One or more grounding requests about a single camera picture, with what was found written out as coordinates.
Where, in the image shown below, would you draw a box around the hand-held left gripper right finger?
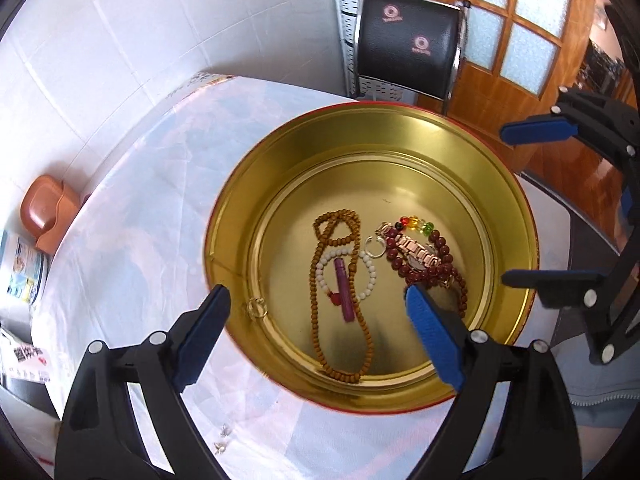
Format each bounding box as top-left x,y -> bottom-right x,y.
405,284 -> 583,480

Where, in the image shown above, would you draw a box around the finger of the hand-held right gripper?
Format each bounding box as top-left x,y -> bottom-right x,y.
501,189 -> 640,367
500,86 -> 640,196

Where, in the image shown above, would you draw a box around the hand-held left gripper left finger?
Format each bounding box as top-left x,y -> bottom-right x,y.
54,284 -> 232,480

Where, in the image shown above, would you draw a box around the dark red bead bracelet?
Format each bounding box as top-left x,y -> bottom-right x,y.
399,259 -> 470,319

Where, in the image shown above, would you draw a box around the gold metal wristwatch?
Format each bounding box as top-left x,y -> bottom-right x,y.
375,222 -> 454,289

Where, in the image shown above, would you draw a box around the white bead bracelet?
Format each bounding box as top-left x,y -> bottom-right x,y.
315,245 -> 379,306

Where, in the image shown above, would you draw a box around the dark red bracelet coloured beads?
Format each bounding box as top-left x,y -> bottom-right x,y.
384,215 -> 455,283

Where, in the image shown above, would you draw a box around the purple tube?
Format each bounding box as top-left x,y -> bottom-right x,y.
332,257 -> 355,322

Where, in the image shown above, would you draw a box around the brown wooden bead necklace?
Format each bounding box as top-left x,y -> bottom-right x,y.
309,209 -> 376,385

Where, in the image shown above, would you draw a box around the red round metal tin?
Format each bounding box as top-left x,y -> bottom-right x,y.
202,101 -> 541,415

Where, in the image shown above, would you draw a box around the black chair with round logos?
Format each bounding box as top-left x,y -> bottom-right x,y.
349,0 -> 471,116

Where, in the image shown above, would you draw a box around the clear plastic water bottle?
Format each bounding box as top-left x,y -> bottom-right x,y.
0,329 -> 52,384

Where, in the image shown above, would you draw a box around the white round canister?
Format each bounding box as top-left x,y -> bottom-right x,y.
0,229 -> 54,312

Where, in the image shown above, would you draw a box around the orange plastic holder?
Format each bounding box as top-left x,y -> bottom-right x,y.
19,174 -> 84,255

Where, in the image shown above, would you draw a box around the white perforated shelf rack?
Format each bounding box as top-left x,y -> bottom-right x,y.
329,0 -> 411,99

